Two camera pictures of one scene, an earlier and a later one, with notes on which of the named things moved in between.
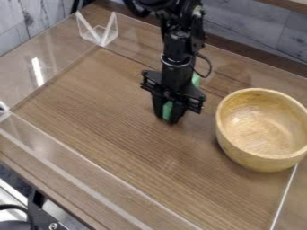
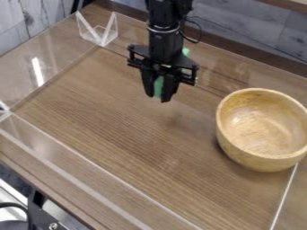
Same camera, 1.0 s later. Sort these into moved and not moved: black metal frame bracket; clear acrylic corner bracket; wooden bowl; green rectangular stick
Moved: green rectangular stick
Not moved: black metal frame bracket; wooden bowl; clear acrylic corner bracket
